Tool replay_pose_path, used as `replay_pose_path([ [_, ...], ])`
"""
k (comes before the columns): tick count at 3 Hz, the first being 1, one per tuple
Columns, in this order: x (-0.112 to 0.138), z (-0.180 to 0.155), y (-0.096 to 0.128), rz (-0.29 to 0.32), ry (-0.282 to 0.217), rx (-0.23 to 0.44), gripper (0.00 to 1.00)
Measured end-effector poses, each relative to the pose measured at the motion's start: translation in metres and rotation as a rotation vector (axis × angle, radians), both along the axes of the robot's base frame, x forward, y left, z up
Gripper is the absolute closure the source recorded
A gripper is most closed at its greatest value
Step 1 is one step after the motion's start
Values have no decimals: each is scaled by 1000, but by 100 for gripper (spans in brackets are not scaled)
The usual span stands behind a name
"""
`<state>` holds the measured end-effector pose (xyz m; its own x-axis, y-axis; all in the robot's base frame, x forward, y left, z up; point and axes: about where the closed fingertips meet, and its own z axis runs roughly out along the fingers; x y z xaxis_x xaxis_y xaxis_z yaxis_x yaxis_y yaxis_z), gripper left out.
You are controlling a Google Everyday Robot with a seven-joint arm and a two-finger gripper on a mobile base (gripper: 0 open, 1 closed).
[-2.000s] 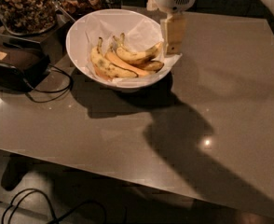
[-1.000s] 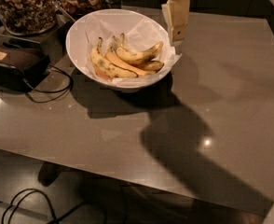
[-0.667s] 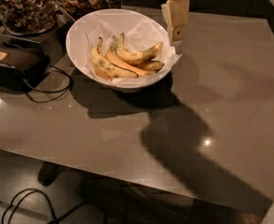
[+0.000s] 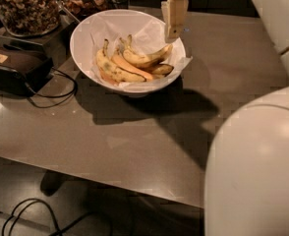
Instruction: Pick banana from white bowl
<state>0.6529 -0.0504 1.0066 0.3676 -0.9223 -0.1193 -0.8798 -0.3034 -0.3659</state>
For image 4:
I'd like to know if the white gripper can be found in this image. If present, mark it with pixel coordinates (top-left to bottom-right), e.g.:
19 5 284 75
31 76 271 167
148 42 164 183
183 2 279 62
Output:
161 0 189 42

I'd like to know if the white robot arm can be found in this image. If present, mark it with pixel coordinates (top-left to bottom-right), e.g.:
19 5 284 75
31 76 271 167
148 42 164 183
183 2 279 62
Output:
195 0 289 236

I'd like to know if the white bowl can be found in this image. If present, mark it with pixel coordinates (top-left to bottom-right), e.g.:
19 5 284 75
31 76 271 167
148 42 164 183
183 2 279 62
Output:
69 9 187 98

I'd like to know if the small right yellow banana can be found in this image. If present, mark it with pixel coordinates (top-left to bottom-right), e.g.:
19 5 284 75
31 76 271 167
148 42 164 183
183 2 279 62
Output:
145 64 174 76

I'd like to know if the orange-toned middle banana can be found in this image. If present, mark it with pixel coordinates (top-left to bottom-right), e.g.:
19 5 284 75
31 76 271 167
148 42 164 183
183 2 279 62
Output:
111 50 164 81

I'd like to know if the left spotted yellow banana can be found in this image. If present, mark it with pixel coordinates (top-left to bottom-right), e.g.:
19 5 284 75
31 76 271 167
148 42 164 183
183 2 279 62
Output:
95 39 145 83

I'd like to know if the metal stand under jars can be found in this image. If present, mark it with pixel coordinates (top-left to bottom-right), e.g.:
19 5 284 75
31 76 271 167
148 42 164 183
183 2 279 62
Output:
0 15 76 67

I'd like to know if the glass jar of nuts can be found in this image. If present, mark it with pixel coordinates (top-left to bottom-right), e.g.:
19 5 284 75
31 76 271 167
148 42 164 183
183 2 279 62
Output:
0 0 60 37

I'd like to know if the black device with label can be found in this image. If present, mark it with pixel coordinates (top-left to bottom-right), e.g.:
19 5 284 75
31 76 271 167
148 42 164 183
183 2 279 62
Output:
0 48 54 96

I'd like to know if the black cable on table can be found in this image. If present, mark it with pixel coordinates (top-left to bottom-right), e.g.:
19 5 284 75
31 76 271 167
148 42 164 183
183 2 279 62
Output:
23 67 79 110

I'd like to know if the black cable on floor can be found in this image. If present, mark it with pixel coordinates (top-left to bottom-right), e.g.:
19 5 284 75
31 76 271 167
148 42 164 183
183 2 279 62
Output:
0 190 114 236

